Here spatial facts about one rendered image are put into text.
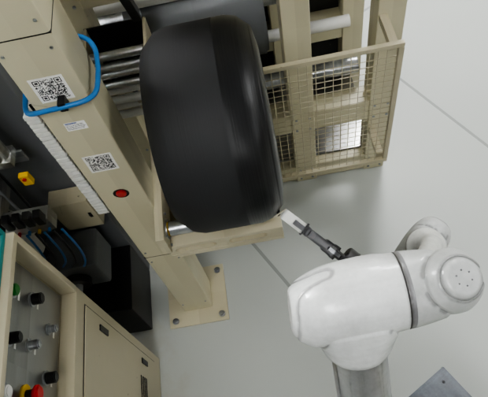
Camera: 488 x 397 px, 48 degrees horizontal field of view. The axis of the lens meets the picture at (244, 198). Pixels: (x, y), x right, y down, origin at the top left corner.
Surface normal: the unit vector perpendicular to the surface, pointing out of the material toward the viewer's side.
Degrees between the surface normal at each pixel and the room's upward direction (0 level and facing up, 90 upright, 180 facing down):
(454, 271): 23
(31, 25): 90
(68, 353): 0
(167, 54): 3
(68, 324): 0
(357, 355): 65
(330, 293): 10
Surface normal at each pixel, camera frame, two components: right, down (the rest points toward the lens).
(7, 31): 0.13, 0.85
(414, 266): -0.25, -0.60
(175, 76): -0.11, -0.30
